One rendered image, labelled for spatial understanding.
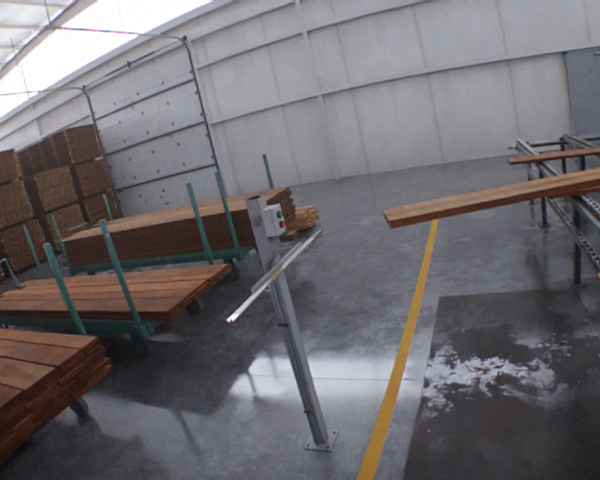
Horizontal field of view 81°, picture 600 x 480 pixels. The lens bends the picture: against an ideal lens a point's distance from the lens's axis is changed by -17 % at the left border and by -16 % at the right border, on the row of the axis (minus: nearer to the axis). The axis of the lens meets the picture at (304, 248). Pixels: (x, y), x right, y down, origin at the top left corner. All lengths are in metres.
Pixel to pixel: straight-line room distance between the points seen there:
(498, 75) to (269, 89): 5.51
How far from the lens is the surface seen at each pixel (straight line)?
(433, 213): 2.38
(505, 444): 2.12
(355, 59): 10.06
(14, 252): 10.90
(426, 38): 9.86
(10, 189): 11.16
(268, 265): 1.70
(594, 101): 10.07
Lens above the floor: 1.56
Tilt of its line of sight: 17 degrees down
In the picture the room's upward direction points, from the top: 13 degrees counter-clockwise
